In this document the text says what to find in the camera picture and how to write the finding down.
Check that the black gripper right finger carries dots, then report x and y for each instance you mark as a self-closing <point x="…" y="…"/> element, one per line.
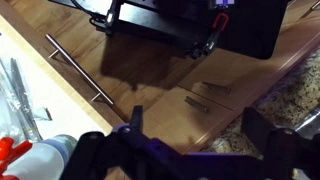
<point x="290" y="153"/>

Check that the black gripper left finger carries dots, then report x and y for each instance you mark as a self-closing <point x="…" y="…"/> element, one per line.
<point x="110" y="156"/>

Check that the white spray bottle red trigger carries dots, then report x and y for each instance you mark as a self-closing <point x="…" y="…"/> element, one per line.
<point x="40" y="160"/>

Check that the open wooden drawer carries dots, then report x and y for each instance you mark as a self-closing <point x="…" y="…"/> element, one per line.
<point x="60" y="100"/>

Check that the metal tongs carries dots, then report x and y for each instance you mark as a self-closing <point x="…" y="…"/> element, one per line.
<point x="21" y="96"/>

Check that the clear plastic bag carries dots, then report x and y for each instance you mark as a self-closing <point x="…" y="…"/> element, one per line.
<point x="8" y="103"/>

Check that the black robot cart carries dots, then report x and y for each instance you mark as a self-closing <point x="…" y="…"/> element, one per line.
<point x="250" y="30"/>

